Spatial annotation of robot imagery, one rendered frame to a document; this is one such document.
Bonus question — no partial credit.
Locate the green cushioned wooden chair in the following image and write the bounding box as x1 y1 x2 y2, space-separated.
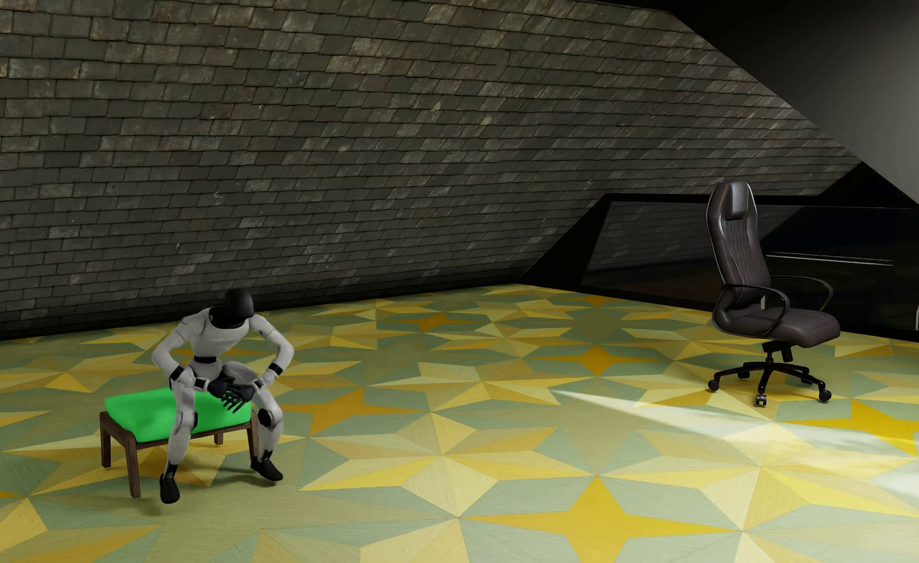
100 385 262 500

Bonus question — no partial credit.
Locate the black leather office chair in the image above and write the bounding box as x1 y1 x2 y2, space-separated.
705 180 843 408

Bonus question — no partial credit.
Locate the white left robot leg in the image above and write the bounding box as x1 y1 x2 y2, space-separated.
223 377 285 483

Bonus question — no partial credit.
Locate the white robot leg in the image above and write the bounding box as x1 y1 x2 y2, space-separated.
157 374 219 505
223 377 285 483

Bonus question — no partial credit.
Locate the white right robot leg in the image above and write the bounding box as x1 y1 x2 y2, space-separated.
157 374 219 505

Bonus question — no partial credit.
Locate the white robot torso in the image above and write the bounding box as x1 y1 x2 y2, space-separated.
180 307 274 390

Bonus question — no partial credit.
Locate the black robot head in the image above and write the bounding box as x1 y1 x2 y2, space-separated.
222 288 257 330

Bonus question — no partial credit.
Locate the dark glass partition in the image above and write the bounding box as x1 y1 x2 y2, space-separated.
580 194 919 333

